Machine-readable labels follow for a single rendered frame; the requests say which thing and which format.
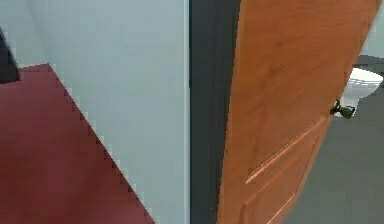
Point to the orange wooden room door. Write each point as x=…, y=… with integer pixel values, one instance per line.
x=286, y=83

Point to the white toilet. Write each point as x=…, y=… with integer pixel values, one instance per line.
x=361, y=85

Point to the dark furniture piece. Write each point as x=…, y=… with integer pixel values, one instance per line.
x=6, y=63

